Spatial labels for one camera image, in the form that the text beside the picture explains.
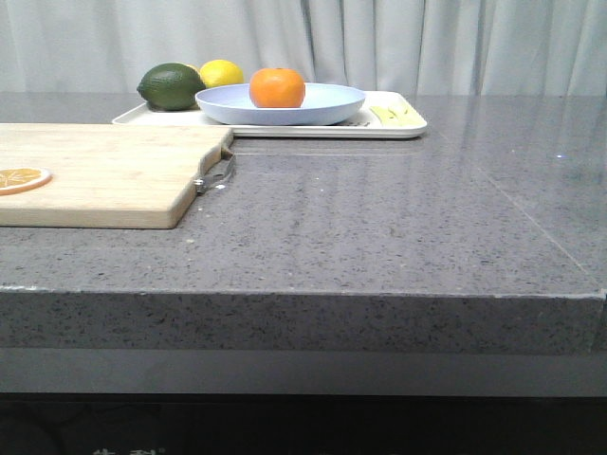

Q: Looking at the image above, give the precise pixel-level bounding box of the wooden cutting board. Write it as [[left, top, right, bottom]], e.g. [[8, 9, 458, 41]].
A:
[[1, 123, 233, 228]]

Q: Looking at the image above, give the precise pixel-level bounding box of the yellow plastic fork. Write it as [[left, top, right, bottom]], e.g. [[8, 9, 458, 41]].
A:
[[388, 104, 424, 126]]

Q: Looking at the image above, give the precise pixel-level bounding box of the yellow lemon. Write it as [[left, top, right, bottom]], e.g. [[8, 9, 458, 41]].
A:
[[198, 59, 245, 88]]

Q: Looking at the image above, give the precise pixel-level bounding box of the cream bear-print tray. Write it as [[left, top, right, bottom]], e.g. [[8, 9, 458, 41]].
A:
[[112, 91, 428, 139]]

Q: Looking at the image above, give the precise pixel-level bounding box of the grey-white curtain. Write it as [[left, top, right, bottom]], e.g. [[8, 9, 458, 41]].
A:
[[1, 1, 606, 96]]

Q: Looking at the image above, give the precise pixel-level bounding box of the orange tangerine fruit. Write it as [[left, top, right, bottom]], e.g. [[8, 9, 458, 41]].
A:
[[248, 68, 305, 108]]

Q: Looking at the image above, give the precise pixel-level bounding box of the light blue plate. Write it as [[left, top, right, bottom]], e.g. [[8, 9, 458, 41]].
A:
[[195, 82, 366, 126]]

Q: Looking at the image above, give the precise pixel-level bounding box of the orange slice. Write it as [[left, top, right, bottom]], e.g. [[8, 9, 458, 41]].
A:
[[1, 168, 52, 195]]

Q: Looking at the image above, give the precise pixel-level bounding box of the metal cutting board handle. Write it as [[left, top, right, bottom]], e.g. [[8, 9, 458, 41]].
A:
[[193, 153, 236, 195]]

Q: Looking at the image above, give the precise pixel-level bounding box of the yellow plastic knife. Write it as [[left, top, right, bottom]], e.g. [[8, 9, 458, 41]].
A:
[[370, 106, 402, 127]]

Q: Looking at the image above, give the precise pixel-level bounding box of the green lime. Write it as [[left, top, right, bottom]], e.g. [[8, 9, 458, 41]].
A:
[[137, 63, 206, 111]]

